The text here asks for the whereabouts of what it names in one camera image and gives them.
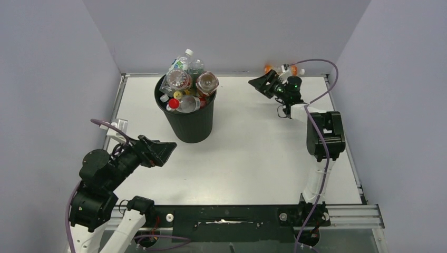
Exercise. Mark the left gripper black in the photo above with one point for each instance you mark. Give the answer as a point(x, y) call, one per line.
point(158, 152)

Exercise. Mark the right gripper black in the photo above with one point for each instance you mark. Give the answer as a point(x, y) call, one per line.
point(261, 84)

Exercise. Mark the orange drink bottle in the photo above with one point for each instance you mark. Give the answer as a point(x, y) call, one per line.
point(279, 69)

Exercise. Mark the black ribbed plastic bin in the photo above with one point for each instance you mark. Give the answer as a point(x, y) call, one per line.
point(191, 127)

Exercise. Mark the green tea bottle white cap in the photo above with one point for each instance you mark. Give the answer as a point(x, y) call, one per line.
point(164, 98)

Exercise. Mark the yellow juice bottle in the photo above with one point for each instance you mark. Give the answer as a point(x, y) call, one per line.
point(178, 94)

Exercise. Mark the clear bottle dark green label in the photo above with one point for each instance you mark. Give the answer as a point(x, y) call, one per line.
point(196, 67)

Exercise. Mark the clear bottle blue green label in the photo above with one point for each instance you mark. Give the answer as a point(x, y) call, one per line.
point(182, 61)

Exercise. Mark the red gold label bottle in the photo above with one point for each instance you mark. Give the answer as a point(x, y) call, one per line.
point(206, 84)

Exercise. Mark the clear bottle red blue label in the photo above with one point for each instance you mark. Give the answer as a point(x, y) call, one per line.
point(175, 80)

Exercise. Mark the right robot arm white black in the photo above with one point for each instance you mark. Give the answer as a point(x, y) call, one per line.
point(325, 139)

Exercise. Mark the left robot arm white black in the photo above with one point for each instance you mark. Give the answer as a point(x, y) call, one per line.
point(91, 203)

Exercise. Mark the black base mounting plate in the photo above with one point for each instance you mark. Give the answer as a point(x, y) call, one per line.
point(241, 223)

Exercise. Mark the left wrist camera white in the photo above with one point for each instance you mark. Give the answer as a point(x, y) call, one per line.
point(120, 124)

